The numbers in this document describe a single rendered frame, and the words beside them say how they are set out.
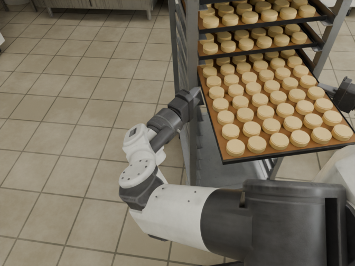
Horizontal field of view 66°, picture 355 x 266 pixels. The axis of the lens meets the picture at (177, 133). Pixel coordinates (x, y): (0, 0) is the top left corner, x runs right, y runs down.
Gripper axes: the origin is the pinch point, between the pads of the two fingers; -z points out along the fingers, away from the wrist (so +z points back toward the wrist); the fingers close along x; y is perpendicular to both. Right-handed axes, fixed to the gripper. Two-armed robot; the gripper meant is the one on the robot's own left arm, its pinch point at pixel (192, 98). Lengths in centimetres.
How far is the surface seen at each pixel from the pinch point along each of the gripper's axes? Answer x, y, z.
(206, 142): -82, 19, -42
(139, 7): -79, 181, -154
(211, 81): 0.8, -0.7, -10.3
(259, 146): 1.0, -26.6, 5.6
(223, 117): 0.9, -12.9, 1.9
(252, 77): 0.8, -11.1, -19.8
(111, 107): -97, 109, -37
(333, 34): 13.1, -27.4, -38.3
